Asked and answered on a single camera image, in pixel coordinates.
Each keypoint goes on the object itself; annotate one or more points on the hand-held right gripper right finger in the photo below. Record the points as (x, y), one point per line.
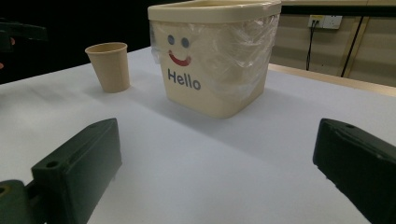
(358, 161)

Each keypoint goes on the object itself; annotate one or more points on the cream smiley-face trash bin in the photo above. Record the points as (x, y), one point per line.
(190, 93)

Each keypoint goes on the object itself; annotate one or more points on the clear plastic bin liner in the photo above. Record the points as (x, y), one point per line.
(239, 49)

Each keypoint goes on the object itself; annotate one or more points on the beige paper cup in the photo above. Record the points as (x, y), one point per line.
(110, 67)

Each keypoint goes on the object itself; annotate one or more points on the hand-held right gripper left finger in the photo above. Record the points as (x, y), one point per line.
(81, 168)

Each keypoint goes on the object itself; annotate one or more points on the white wall socket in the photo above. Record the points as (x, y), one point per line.
(330, 21)

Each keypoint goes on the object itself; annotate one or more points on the white table cover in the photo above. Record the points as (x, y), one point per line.
(199, 161)

